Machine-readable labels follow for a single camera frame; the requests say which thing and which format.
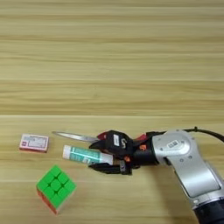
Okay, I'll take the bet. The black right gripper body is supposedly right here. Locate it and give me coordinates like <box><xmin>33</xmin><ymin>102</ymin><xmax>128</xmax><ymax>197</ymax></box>
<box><xmin>118</xmin><ymin>130</ymin><xmax>167</xmax><ymax>176</ymax></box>

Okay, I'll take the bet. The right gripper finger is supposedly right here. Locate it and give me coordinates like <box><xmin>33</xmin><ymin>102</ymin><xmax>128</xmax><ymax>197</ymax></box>
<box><xmin>88</xmin><ymin>140</ymin><xmax>109</xmax><ymax>151</ymax></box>
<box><xmin>87</xmin><ymin>162</ymin><xmax>123</xmax><ymax>175</ymax></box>

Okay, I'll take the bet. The green white glue stick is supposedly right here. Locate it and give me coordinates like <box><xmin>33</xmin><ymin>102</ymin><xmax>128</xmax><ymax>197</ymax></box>
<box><xmin>62</xmin><ymin>144</ymin><xmax>115</xmax><ymax>166</ymax></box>

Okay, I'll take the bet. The green faced puzzle cube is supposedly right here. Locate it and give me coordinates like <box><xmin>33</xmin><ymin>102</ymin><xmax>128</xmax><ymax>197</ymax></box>
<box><xmin>36</xmin><ymin>164</ymin><xmax>78</xmax><ymax>215</ymax></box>

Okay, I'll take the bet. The small red white box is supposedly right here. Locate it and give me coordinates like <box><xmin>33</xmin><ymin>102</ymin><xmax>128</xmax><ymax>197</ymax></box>
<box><xmin>18</xmin><ymin>133</ymin><xmax>50</xmax><ymax>154</ymax></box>

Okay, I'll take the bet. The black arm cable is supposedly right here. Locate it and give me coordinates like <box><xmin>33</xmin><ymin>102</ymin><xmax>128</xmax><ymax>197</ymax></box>
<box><xmin>183</xmin><ymin>126</ymin><xmax>224</xmax><ymax>144</ymax></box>

